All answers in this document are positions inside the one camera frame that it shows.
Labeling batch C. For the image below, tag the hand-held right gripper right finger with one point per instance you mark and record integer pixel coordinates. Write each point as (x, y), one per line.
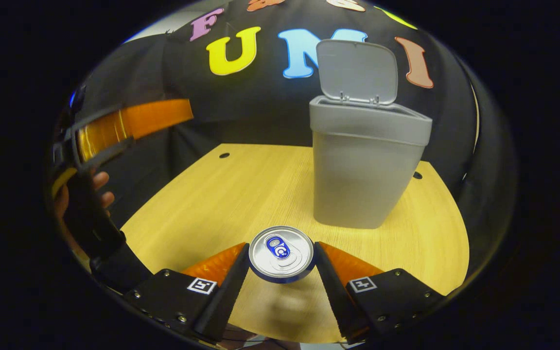
(336, 296)

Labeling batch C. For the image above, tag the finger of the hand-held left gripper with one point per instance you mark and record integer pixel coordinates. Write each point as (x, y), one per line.
(144, 119)
(62, 179)

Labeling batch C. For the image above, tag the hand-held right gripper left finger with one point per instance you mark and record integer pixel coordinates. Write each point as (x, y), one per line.
(224, 296)

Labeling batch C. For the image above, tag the silver blue pop can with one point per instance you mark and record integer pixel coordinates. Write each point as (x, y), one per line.
(281, 253)

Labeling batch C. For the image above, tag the white desktop garbage bin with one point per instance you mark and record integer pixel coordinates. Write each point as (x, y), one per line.
(362, 160)

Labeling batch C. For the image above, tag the wooden desktop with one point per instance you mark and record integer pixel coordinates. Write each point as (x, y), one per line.
(221, 209)

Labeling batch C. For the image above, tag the black backdrop cloth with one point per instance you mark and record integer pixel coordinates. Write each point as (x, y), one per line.
(260, 97)

